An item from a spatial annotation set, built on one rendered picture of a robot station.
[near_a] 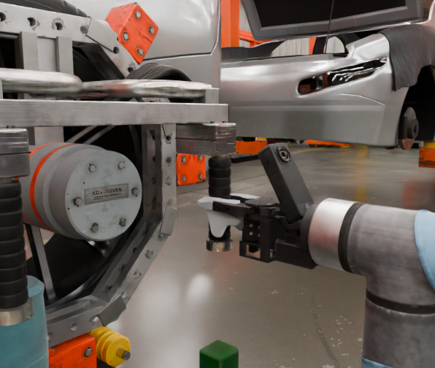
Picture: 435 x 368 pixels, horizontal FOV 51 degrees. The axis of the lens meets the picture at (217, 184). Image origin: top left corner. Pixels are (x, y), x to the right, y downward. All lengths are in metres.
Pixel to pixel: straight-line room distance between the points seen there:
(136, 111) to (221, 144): 0.15
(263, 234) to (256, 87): 2.74
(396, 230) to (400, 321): 0.10
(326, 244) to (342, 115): 2.59
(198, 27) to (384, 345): 1.27
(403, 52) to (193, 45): 2.03
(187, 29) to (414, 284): 1.22
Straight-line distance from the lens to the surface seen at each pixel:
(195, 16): 1.63
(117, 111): 0.61
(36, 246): 0.91
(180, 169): 0.95
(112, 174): 0.66
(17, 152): 0.51
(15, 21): 0.77
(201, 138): 0.71
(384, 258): 0.56
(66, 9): 0.91
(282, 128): 3.27
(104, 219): 0.67
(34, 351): 0.68
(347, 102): 3.14
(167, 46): 1.52
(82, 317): 0.87
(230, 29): 5.28
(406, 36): 3.44
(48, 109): 0.56
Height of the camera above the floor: 0.97
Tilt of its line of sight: 9 degrees down
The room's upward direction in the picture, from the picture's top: straight up
